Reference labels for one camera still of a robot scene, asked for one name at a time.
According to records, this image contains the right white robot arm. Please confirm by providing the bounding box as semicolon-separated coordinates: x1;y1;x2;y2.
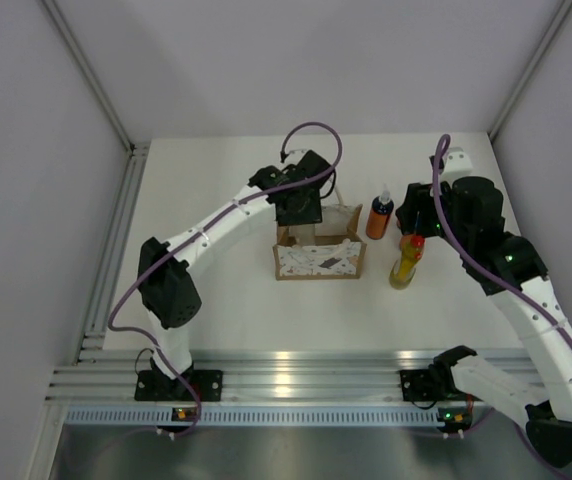
395;135;572;468

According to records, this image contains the burlap canvas tote bag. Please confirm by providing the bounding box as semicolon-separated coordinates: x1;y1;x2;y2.
273;192;367;281

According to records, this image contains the orange bottle light blue top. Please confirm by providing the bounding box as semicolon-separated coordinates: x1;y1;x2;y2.
399;233;414;250

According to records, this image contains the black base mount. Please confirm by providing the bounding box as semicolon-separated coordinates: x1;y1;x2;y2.
134;369;223;402
399;369;441;403

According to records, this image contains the clear bottle grey cap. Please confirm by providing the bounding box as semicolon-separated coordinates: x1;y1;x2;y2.
289;224;316;247

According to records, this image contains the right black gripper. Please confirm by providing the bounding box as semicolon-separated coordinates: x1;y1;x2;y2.
396;179;472;254

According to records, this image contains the slotted grey cable duct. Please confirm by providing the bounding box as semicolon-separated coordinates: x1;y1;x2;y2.
65;406;474;427

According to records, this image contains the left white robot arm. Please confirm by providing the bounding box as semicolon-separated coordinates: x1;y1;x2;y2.
138;150;330;400

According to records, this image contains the yellow bottle red cap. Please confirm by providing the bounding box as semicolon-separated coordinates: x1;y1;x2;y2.
389;234;425;290

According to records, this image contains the orange bottle dark blue top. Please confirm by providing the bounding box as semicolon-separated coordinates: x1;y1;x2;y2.
365;186;394;240

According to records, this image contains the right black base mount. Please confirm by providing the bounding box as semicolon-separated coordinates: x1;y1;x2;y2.
399;369;441;403

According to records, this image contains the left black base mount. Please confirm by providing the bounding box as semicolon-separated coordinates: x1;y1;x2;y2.
134;369;223;402

